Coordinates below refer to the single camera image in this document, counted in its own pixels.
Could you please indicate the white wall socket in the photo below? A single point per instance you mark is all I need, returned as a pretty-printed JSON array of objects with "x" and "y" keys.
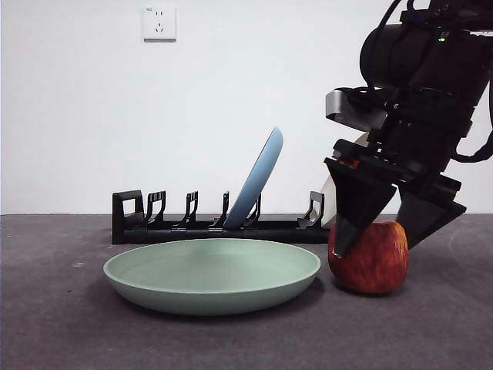
[{"x": 159, "y": 23}]

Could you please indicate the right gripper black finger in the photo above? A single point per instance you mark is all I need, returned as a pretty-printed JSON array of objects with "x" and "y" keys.
[
  {"x": 427, "y": 216},
  {"x": 358, "y": 200}
]

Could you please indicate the black plate rack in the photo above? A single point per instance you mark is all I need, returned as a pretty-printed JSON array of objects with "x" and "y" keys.
[{"x": 154, "y": 235}]

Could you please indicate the cream white plate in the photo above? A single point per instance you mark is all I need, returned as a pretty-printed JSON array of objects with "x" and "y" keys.
[{"x": 329, "y": 200}]

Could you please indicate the red apple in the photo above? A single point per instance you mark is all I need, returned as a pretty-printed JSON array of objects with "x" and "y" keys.
[{"x": 377, "y": 266}]

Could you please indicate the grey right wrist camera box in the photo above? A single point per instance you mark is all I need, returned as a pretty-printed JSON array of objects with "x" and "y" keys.
[{"x": 346, "y": 109}]

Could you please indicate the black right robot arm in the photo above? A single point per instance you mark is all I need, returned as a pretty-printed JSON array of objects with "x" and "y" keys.
[{"x": 423, "y": 50}]

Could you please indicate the green plate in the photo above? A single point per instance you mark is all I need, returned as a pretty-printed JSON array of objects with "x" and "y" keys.
[{"x": 212, "y": 293}]

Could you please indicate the blue plate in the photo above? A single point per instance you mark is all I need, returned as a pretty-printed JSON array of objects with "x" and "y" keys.
[{"x": 258, "y": 177}]

